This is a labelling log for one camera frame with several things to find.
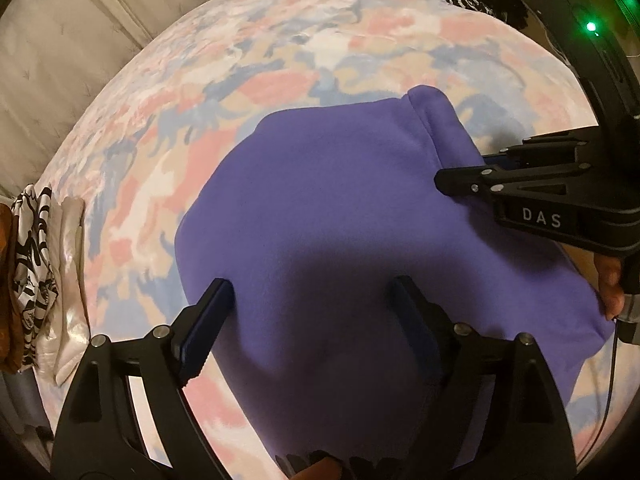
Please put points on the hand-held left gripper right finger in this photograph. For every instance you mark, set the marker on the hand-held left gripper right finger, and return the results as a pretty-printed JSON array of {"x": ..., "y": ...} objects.
[{"x": 417, "y": 325}]

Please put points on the purple zip hoodie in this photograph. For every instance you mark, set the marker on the purple zip hoodie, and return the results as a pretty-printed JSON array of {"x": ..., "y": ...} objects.
[{"x": 325, "y": 200}]

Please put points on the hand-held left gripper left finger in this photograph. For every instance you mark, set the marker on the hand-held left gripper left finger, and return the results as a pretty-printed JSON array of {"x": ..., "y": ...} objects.
[{"x": 200, "y": 340}]

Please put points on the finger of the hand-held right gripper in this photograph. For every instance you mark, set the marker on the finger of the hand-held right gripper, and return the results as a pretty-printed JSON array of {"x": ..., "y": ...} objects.
[
  {"x": 475, "y": 180},
  {"x": 545, "y": 151}
]

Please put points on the black and white patterned garment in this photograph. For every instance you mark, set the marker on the black and white patterned garment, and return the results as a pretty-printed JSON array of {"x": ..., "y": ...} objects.
[{"x": 32, "y": 260}]

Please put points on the pastel printed blanket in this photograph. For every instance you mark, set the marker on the pastel printed blanket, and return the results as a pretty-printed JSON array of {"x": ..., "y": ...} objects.
[{"x": 250, "y": 60}]

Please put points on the brown folded garment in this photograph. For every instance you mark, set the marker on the brown folded garment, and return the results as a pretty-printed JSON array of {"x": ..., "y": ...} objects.
[{"x": 7, "y": 285}]

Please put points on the white satin folded garment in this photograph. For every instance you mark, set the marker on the white satin folded garment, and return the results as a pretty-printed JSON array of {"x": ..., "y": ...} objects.
[{"x": 70, "y": 310}]

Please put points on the black white-patterned cloth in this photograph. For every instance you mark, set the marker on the black white-patterned cloth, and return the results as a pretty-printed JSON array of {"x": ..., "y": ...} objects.
[{"x": 480, "y": 2}]

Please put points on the person's right hand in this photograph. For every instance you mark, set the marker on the person's right hand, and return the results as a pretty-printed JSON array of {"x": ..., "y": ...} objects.
[{"x": 611, "y": 285}]

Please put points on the cream patterned curtain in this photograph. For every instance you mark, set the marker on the cream patterned curtain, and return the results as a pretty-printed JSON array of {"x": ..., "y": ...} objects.
[{"x": 60, "y": 60}]

